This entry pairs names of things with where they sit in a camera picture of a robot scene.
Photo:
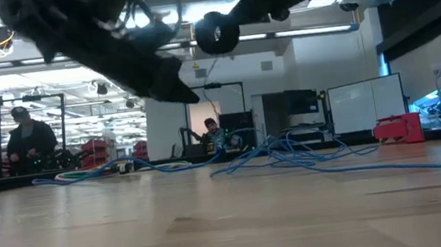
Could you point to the long ceiling light bar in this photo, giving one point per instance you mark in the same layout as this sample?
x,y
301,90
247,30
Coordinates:
x,y
310,31

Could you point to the ceiling security camera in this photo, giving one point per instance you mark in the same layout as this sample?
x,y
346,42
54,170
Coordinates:
x,y
348,6

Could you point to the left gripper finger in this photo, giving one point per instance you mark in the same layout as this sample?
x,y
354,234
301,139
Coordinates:
x,y
148,84
173,83

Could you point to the silver ventilation duct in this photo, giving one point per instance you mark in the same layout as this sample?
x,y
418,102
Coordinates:
x,y
126,78

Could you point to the black ceiling spot lamp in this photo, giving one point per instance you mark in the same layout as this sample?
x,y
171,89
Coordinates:
x,y
130,103
101,89

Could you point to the grey wall vent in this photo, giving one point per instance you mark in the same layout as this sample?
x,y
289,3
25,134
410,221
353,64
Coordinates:
x,y
266,65
200,73

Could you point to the yellow ceiling pendant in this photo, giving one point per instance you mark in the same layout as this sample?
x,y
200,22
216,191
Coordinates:
x,y
195,65

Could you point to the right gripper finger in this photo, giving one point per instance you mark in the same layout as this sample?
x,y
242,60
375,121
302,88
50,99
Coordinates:
x,y
242,13

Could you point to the black cabinet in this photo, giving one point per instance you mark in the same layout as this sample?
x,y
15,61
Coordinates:
x,y
300,103

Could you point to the red storage bin rack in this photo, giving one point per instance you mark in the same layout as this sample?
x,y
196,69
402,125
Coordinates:
x,y
141,149
95,149

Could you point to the black box tower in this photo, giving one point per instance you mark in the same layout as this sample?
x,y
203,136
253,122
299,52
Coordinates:
x,y
241,121

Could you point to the small white connector plug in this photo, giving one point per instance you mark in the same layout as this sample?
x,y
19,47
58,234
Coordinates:
x,y
126,167

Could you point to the person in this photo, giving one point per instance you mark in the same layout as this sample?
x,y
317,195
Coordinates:
x,y
30,138
218,136

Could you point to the white whiteboard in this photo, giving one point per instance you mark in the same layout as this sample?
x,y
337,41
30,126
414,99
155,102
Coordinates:
x,y
365,103

